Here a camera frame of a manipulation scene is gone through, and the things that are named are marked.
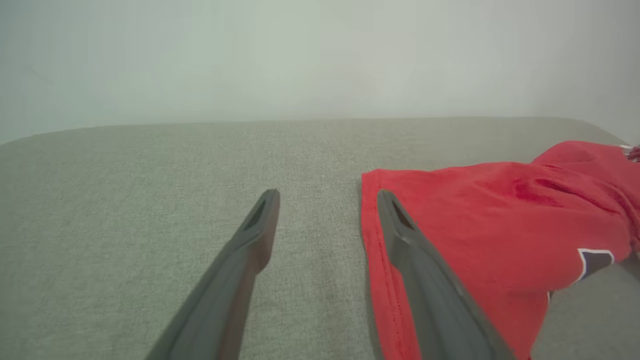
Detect red garment with white stripes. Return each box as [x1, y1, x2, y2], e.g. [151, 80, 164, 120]
[360, 140, 640, 360]

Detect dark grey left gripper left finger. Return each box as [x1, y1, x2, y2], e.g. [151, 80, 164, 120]
[145, 188, 281, 360]

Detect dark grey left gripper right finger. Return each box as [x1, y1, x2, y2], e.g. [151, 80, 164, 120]
[376, 189, 517, 360]

